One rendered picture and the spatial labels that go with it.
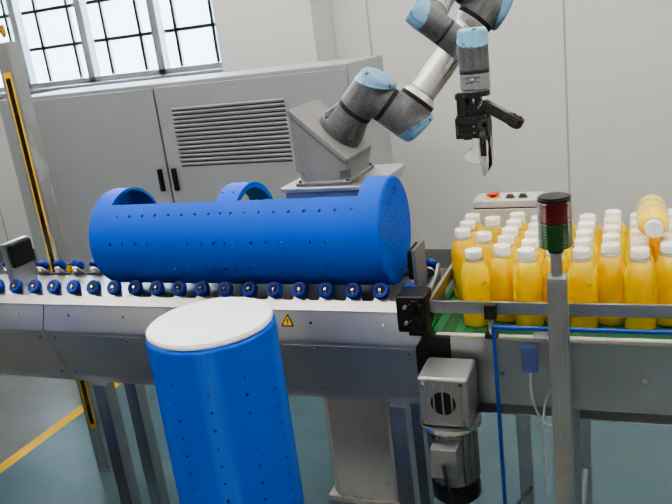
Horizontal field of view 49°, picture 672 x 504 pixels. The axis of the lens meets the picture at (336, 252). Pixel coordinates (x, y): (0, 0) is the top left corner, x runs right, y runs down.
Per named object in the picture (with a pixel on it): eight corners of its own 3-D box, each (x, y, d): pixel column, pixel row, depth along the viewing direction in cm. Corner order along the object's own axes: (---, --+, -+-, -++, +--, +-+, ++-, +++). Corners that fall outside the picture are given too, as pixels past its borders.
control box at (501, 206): (480, 226, 219) (478, 192, 216) (551, 224, 212) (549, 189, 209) (474, 236, 211) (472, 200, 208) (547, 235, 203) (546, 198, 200)
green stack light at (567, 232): (540, 241, 147) (539, 217, 145) (574, 240, 144) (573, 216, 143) (536, 251, 141) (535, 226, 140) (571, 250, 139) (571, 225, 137)
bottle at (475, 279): (458, 322, 179) (453, 256, 174) (481, 315, 181) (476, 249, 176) (475, 331, 173) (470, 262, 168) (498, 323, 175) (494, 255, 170)
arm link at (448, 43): (452, 20, 197) (457, 19, 187) (485, 45, 199) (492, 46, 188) (434, 45, 199) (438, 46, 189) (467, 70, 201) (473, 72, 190)
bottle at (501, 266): (487, 322, 177) (482, 255, 172) (497, 311, 182) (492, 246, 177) (515, 324, 173) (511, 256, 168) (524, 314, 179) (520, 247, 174)
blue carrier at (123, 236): (156, 255, 243) (131, 174, 231) (416, 254, 210) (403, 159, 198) (105, 299, 219) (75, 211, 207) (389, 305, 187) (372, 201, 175)
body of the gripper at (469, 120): (462, 137, 196) (458, 90, 192) (495, 135, 192) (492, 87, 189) (456, 142, 189) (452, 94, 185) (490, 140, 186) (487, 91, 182)
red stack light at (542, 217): (539, 216, 145) (538, 197, 144) (573, 215, 143) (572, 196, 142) (535, 225, 140) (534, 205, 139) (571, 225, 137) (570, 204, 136)
